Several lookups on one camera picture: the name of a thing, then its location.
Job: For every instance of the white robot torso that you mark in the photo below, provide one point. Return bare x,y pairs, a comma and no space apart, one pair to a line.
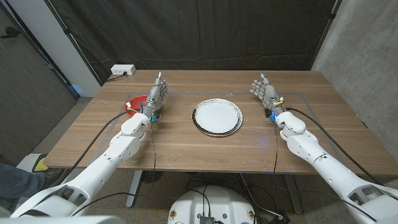
217,202

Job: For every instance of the black shoe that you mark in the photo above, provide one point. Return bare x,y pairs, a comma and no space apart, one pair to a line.
54,175

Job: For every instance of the blue jeans leg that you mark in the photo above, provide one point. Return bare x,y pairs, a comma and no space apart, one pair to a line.
18,183

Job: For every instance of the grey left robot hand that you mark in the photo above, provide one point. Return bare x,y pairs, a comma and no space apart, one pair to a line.
154,98

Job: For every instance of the grey box on torso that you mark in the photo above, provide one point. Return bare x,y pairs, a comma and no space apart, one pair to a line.
206,220

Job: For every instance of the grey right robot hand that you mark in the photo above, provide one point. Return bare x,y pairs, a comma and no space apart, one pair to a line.
269,95

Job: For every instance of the black round floor fan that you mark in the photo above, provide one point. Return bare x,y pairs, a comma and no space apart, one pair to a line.
149,176

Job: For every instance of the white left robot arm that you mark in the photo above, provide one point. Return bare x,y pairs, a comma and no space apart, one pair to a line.
118,149

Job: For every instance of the white power strip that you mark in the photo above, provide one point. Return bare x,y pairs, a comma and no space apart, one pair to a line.
122,69

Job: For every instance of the red bowl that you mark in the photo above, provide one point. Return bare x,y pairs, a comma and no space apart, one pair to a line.
135,102

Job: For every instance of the black floor power adapter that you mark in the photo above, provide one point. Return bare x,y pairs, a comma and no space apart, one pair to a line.
280,218

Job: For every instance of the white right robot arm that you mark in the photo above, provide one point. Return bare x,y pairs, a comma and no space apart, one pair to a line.
311,149

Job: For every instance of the white plate with dark rim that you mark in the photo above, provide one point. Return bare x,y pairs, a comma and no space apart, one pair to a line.
217,117

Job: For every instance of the grey table leg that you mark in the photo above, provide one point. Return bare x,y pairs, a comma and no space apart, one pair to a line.
293,199
134,189

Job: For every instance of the black backdrop stand pole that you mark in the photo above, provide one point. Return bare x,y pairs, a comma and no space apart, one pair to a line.
326,34
74,42

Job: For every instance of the black backdrop curtain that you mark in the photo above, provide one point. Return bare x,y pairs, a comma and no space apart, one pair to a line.
199,31

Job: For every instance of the white floor platform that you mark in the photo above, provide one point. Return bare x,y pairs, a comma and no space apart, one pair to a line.
26,161

